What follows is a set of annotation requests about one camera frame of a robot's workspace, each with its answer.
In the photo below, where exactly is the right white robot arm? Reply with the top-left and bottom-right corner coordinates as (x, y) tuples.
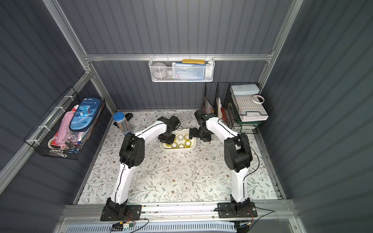
(189, 109), (253, 212)

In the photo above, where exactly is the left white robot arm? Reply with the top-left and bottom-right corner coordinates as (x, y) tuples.
(107, 116), (180, 209)

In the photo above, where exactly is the blue white packet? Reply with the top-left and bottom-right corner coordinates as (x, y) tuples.
(172, 63), (206, 81)

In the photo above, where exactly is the white wire wall basket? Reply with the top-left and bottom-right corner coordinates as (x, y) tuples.
(148, 58), (215, 83)

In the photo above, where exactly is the white tape roll in basket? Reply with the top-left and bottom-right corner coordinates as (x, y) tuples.
(150, 62), (168, 79)

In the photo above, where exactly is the black wire side basket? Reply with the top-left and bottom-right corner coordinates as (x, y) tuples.
(24, 87), (105, 160)

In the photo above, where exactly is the blue lid pencil tube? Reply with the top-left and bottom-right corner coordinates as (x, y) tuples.
(113, 112), (133, 135)

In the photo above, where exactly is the small circuit board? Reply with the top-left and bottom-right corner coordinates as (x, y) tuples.
(110, 222), (136, 232)

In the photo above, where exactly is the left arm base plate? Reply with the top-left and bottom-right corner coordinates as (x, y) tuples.
(100, 205), (142, 221)

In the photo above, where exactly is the white storage box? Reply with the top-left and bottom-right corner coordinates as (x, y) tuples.
(159, 129), (197, 152)

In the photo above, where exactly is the blue dinosaur pencil case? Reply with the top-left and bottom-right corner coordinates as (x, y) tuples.
(69, 97), (104, 132)

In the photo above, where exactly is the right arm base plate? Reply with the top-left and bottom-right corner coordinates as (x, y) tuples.
(215, 202), (258, 218)

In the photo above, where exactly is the black wire desk organizer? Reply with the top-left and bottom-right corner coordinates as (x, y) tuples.
(204, 82), (273, 134)

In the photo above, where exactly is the floral table mat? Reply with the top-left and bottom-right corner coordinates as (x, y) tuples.
(77, 110), (280, 204)

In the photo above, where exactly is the yellow item in wall basket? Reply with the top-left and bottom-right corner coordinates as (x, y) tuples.
(182, 59), (205, 65)

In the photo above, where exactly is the pink pencil case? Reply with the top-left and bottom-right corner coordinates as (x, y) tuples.
(54, 111), (75, 147)

